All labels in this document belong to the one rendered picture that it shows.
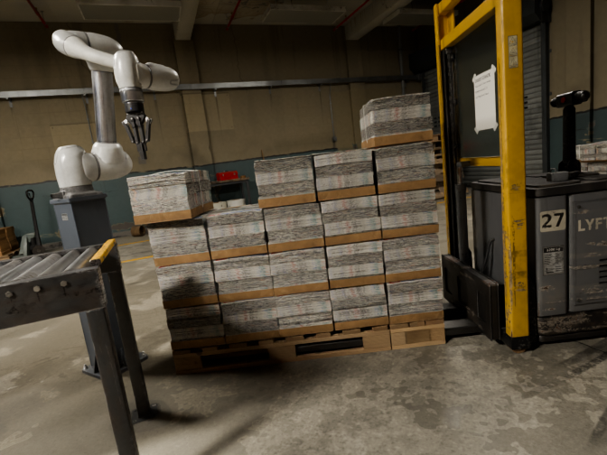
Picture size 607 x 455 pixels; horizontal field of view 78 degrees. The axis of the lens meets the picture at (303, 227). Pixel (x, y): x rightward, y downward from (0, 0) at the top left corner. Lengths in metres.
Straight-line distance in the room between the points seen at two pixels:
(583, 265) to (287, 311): 1.44
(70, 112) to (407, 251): 7.71
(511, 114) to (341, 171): 0.77
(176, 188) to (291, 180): 0.55
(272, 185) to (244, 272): 0.46
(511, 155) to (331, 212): 0.84
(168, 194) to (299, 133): 7.48
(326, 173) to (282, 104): 7.38
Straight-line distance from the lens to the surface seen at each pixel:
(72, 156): 2.31
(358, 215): 1.89
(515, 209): 1.92
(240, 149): 8.77
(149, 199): 1.94
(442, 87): 2.55
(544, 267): 2.10
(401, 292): 2.03
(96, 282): 1.26
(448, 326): 2.22
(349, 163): 1.86
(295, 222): 1.87
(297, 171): 1.85
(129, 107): 1.80
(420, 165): 1.93
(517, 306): 2.05
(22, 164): 8.89
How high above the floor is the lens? 1.02
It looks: 10 degrees down
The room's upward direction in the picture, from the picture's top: 7 degrees counter-clockwise
